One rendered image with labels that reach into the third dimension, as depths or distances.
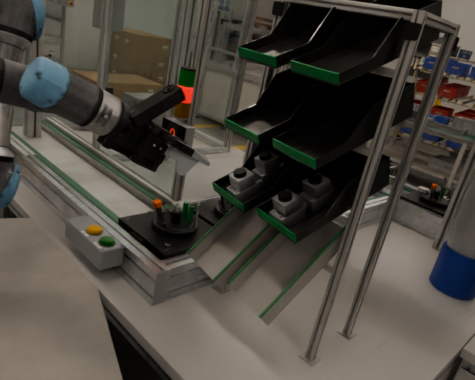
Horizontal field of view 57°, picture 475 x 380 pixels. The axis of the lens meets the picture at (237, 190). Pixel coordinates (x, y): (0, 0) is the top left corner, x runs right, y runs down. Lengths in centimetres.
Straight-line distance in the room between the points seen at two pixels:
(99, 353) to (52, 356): 10
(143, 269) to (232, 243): 24
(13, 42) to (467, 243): 144
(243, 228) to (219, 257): 10
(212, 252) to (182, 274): 12
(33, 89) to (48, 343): 57
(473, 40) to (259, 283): 1103
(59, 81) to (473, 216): 130
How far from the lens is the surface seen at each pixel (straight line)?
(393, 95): 90
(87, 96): 77
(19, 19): 118
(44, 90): 75
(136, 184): 168
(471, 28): 1189
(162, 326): 114
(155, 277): 115
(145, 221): 136
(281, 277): 103
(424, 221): 215
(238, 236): 112
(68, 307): 118
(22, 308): 119
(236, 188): 100
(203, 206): 152
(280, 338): 119
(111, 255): 123
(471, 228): 162
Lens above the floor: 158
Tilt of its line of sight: 21 degrees down
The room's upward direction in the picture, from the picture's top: 12 degrees clockwise
